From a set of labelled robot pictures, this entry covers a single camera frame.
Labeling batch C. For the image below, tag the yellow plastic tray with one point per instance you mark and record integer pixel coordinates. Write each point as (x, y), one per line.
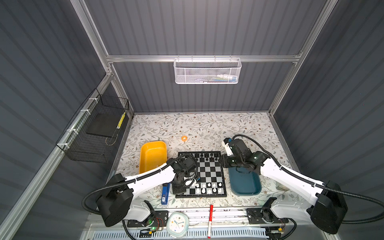
(153, 155)

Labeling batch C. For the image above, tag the black wire basket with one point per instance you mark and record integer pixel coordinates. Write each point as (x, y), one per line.
(97, 131)

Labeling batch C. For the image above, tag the black white chessboard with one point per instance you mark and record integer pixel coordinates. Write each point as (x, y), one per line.
(211, 182)

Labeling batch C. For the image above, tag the teal plastic tray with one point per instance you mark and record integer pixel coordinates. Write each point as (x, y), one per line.
(244, 182)

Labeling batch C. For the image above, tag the red white marker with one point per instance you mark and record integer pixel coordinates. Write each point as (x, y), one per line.
(209, 232)

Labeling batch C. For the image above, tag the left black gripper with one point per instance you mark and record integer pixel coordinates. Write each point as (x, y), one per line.
(177, 191)

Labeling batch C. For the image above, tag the blue stapler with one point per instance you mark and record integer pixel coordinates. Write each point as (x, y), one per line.
(165, 193)

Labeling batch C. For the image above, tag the small white clock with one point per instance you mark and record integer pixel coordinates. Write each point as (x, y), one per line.
(177, 224)

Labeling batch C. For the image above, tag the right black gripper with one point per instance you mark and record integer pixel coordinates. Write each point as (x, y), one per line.
(223, 162)

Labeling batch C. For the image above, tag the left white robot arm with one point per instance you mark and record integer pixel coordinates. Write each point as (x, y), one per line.
(115, 201)

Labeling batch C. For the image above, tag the white wire basket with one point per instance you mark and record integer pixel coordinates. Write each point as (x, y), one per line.
(204, 71)

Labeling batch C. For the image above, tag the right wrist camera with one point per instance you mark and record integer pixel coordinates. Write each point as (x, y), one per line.
(236, 147)

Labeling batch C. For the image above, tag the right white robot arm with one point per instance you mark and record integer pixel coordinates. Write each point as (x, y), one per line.
(325, 205)

